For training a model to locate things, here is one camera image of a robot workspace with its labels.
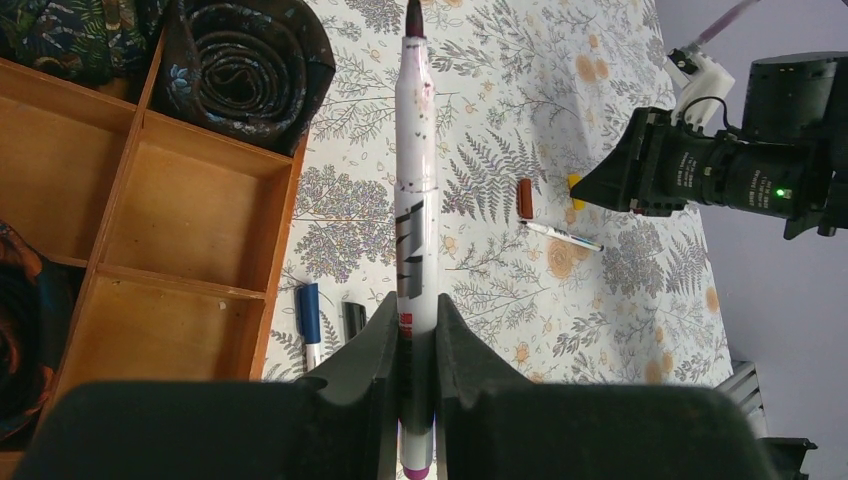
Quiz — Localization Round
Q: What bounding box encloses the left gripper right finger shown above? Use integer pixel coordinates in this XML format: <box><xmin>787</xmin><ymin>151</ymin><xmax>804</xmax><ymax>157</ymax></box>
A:
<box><xmin>436</xmin><ymin>295</ymin><xmax>776</xmax><ymax>479</ymax></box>

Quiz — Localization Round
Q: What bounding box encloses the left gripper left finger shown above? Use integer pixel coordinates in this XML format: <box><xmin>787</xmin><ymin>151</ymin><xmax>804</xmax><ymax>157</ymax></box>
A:
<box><xmin>14</xmin><ymin>299</ymin><xmax>397</xmax><ymax>479</ymax></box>

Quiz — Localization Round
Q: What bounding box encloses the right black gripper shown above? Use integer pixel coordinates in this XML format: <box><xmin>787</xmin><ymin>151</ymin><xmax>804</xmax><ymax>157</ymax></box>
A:
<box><xmin>570</xmin><ymin>52</ymin><xmax>847</xmax><ymax>240</ymax></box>

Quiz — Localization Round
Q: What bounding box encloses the blue pen cap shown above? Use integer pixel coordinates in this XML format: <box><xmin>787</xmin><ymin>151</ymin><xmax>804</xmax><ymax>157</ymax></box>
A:
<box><xmin>295</xmin><ymin>283</ymin><xmax>322</xmax><ymax>345</ymax></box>

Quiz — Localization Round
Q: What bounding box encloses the white marker blue end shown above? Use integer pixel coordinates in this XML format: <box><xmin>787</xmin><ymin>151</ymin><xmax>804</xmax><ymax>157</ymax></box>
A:
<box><xmin>304</xmin><ymin>342</ymin><xmax>323</xmax><ymax>373</ymax></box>

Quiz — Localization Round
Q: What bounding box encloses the red-brown pen cap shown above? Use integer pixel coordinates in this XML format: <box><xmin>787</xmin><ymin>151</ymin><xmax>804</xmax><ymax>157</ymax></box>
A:
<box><xmin>517</xmin><ymin>178</ymin><xmax>534</xmax><ymax>220</ymax></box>

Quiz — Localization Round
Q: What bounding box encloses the white marker red tip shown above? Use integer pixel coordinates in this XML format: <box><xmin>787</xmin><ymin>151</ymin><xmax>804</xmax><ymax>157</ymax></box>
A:
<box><xmin>519</xmin><ymin>220</ymin><xmax>604</xmax><ymax>252</ymax></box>

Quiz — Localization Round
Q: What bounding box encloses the floral table mat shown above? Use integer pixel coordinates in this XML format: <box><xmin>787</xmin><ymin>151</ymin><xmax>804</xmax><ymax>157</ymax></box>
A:
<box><xmin>264</xmin><ymin>1</ymin><xmax>732</xmax><ymax>386</ymax></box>

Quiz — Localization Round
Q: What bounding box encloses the orange wooden divided tray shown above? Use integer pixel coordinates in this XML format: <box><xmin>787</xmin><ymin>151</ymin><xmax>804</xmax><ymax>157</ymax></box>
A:
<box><xmin>1</xmin><ymin>49</ymin><xmax>305</xmax><ymax>479</ymax></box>

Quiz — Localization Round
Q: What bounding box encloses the rolled tie black orange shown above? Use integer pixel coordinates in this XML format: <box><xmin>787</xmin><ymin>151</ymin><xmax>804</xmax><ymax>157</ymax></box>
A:
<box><xmin>1</xmin><ymin>222</ymin><xmax>83</xmax><ymax>442</ymax></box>

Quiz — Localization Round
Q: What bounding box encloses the rolled dark tie back right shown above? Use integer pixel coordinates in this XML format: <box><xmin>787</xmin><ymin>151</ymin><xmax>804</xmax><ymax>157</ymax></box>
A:
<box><xmin>154</xmin><ymin>1</ymin><xmax>336</xmax><ymax>156</ymax></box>

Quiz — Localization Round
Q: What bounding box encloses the rolled dark tie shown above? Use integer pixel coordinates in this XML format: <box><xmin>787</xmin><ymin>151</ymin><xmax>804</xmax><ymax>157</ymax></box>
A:
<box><xmin>1</xmin><ymin>0</ymin><xmax>169</xmax><ymax>85</ymax></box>
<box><xmin>154</xmin><ymin>1</ymin><xmax>336</xmax><ymax>156</ymax></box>

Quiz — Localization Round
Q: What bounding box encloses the rolled dark tie back left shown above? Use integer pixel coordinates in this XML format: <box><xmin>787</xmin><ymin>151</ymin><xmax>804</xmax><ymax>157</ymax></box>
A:
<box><xmin>1</xmin><ymin>0</ymin><xmax>169</xmax><ymax>85</ymax></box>

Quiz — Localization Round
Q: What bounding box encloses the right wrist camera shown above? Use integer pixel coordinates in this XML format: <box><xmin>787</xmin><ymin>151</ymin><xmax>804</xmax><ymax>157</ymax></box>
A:
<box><xmin>664</xmin><ymin>47</ymin><xmax>735</xmax><ymax>129</ymax></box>

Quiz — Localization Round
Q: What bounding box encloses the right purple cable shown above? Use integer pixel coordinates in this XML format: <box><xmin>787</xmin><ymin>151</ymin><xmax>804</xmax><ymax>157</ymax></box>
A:
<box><xmin>688</xmin><ymin>0</ymin><xmax>763</xmax><ymax>51</ymax></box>

